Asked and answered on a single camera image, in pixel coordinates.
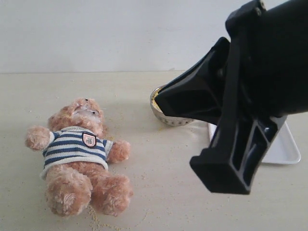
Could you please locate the white plastic tray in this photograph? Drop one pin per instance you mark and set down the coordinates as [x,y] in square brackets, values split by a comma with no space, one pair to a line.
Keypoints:
[284,149]

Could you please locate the brown teddy bear striped sweater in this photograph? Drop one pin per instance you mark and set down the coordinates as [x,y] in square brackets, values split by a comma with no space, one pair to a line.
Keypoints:
[76,158]

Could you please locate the steel bowl of millet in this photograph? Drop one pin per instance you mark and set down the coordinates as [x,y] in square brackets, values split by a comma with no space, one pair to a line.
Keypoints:
[168,120]

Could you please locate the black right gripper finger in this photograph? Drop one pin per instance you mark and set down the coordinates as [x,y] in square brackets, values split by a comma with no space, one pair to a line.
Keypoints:
[197,93]
[222,178]

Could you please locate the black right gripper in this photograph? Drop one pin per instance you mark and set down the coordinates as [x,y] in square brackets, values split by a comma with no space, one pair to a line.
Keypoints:
[267,75]

